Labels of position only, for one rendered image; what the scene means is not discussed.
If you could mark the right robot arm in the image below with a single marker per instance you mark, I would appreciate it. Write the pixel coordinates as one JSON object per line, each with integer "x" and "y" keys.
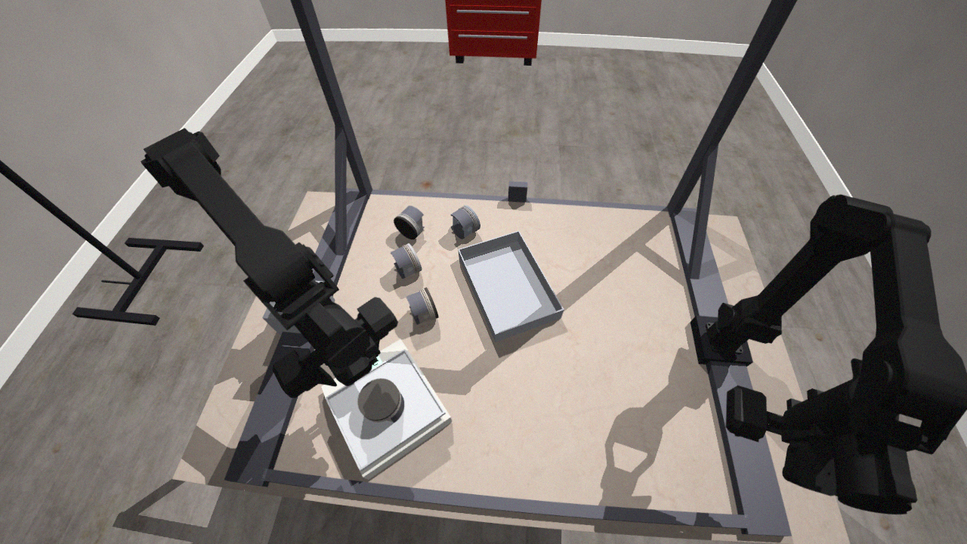
{"x": 277, "y": 269}

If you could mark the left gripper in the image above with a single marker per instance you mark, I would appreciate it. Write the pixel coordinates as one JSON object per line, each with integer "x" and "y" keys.
{"x": 747, "y": 415}

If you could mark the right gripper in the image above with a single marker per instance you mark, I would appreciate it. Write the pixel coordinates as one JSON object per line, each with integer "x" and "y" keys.
{"x": 297, "y": 375}

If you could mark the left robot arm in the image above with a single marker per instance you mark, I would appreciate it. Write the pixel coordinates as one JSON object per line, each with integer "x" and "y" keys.
{"x": 908, "y": 368}

